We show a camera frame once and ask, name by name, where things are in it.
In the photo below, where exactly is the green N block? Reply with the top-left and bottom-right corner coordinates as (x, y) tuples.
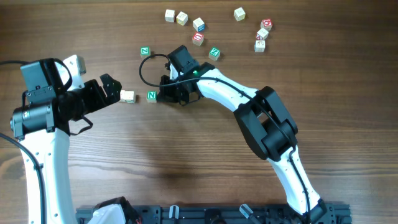
(146, 91), (157, 103)

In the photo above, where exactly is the white block green side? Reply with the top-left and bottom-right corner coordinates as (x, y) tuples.
(123, 90), (136, 103)

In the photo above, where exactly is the white block dotted face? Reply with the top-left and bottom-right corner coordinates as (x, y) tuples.
(120, 90), (126, 102)

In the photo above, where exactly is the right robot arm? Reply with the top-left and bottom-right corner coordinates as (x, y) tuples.
(158, 45), (326, 223)

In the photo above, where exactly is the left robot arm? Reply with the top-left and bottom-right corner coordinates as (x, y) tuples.
(10, 55), (122, 223)

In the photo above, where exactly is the green Z block left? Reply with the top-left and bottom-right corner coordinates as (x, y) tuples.
(140, 46), (151, 58)

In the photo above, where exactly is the green z block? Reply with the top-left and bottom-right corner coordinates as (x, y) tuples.
(209, 47), (221, 61)
(140, 46), (151, 58)

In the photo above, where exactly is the green Z block centre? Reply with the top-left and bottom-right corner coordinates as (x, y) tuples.
(209, 47), (221, 61)

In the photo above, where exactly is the red U block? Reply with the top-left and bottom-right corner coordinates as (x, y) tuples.
(192, 32), (204, 46)

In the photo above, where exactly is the plain wooden block blue side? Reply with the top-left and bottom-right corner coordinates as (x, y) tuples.
(193, 17), (205, 32)

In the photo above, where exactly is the yellow edged wooden block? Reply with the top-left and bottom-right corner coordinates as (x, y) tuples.
(176, 11), (188, 26)

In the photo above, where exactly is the plain wooden block far left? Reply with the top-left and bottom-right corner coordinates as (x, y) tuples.
(165, 9), (175, 22)

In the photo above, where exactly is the white picture block right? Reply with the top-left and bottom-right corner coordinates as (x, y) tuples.
(254, 40), (266, 52)

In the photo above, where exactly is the plain wooden block top right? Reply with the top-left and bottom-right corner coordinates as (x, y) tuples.
(234, 7), (246, 22)

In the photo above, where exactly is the white block red side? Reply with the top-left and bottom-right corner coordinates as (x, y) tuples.
(256, 28), (269, 40)

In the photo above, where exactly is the red letter block right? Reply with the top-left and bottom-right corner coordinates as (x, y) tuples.
(261, 19), (273, 31)

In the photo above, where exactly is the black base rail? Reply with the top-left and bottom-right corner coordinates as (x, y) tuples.
(75, 203), (352, 224)

